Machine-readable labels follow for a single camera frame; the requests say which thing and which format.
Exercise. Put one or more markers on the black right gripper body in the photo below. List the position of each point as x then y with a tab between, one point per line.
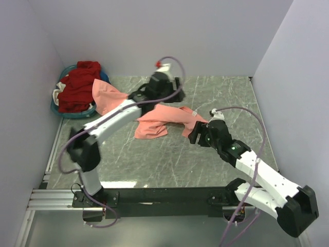
201	133

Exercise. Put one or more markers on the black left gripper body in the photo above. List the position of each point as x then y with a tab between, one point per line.
177	89

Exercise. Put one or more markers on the pink t shirt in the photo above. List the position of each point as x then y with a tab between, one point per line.
153	124

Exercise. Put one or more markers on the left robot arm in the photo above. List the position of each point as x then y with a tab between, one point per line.
83	146

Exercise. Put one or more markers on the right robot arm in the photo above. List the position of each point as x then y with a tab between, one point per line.
294	207

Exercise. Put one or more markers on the blue t shirt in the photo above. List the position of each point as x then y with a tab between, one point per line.
104	77

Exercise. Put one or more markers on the teal laundry basket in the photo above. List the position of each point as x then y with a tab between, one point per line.
85	114

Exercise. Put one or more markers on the red t shirt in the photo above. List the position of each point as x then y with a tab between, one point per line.
77	94

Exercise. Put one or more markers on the white t shirt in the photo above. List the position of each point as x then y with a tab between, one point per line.
59	89

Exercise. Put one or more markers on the black base beam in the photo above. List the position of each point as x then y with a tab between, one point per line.
156	202

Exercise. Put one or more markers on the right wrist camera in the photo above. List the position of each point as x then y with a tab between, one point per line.
216	115

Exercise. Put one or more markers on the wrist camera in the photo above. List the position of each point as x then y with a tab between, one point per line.
163	68
216	115

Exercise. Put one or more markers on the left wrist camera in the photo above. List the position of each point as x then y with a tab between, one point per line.
163	68

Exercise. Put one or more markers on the aluminium rail frame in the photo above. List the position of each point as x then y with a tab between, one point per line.
54	192

